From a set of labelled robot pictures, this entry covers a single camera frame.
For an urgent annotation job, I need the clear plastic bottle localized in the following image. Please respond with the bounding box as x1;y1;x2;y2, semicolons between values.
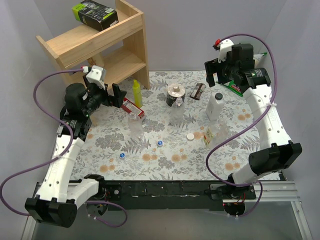
170;97;185;127
128;112;144;140

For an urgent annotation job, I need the blue white cap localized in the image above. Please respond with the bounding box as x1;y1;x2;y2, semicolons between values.
119;152;126;159
157;140;163;147

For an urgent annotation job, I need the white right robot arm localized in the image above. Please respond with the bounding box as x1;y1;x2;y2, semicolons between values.
205;39;302;187

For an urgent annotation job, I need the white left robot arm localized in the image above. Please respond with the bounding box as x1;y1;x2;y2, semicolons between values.
24;83;127;228

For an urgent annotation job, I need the yellow spray bottle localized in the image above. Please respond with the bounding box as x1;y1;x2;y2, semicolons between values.
132;79;143;108

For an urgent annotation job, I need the white bottle black cap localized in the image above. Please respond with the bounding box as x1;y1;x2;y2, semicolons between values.
205;92;225;121

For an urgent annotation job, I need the clear bottle with label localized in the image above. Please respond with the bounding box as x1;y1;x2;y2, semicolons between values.
203;118;229;149

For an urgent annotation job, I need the red white box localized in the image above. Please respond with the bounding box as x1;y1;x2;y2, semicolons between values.
121;97;146;121

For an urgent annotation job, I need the brown snack packet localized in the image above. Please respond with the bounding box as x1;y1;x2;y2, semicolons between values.
189;82;206;101

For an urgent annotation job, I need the green chips bag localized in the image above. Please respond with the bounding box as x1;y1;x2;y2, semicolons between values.
223;52;268;97

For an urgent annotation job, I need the wooden shelf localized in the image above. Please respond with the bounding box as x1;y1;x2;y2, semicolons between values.
36;0;150;89

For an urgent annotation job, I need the floral table mat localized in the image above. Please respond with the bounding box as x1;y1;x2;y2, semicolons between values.
71;71;260;181

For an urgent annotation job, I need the black green box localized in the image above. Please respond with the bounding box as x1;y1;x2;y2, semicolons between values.
72;0;119;32

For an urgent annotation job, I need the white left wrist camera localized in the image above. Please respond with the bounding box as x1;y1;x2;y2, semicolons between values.
85;65;107;90

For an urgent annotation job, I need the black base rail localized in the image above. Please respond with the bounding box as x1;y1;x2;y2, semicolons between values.
96;180;257;211

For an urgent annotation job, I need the aluminium frame rail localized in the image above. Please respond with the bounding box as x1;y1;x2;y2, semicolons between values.
222;181;301;203

